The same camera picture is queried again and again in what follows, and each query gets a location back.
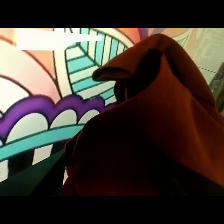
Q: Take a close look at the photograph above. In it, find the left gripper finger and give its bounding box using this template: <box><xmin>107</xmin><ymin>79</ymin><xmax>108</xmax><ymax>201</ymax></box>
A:
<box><xmin>0</xmin><ymin>149</ymin><xmax>66</xmax><ymax>197</ymax></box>

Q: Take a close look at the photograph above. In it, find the red garment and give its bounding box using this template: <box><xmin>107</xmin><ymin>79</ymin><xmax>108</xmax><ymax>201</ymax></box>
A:
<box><xmin>61</xmin><ymin>33</ymin><xmax>224</xmax><ymax>197</ymax></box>

